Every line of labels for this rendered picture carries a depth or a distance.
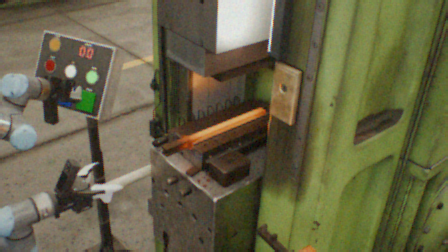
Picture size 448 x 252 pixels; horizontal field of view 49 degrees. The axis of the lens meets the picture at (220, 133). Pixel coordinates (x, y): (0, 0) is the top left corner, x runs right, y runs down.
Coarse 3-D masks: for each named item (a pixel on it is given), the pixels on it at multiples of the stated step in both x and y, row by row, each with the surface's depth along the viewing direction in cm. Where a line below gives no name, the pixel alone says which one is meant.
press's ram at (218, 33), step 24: (168, 0) 151; (192, 0) 142; (216, 0) 133; (240, 0) 138; (264, 0) 144; (168, 24) 155; (192, 24) 145; (216, 24) 137; (240, 24) 142; (264, 24) 149; (216, 48) 140
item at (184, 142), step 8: (256, 112) 186; (264, 112) 187; (232, 120) 180; (240, 120) 180; (208, 128) 174; (216, 128) 175; (224, 128) 176; (184, 136) 168; (192, 136) 170; (200, 136) 170; (168, 144) 164; (176, 144) 164; (184, 144) 167; (168, 152) 164; (176, 152) 165
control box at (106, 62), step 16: (48, 32) 194; (48, 48) 194; (64, 48) 191; (80, 48) 188; (96, 48) 186; (112, 48) 184; (64, 64) 191; (80, 64) 188; (96, 64) 186; (112, 64) 184; (80, 80) 188; (96, 80) 186; (112, 80) 187; (112, 96) 190; (80, 112) 188; (96, 112) 186
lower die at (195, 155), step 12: (228, 108) 193; (240, 108) 192; (252, 108) 192; (204, 120) 184; (216, 120) 183; (252, 120) 183; (168, 132) 178; (180, 132) 175; (192, 132) 175; (228, 132) 176; (240, 132) 176; (252, 132) 178; (264, 132) 182; (192, 144) 167; (216, 144) 169; (228, 144) 172; (192, 156) 170; (204, 156) 166; (204, 168) 169
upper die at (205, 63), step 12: (168, 36) 157; (180, 36) 152; (168, 48) 160; (180, 48) 154; (192, 48) 149; (204, 48) 145; (240, 48) 154; (252, 48) 158; (264, 48) 161; (180, 60) 156; (192, 60) 151; (204, 60) 146; (216, 60) 149; (228, 60) 153; (240, 60) 156; (252, 60) 160; (204, 72) 148; (216, 72) 152
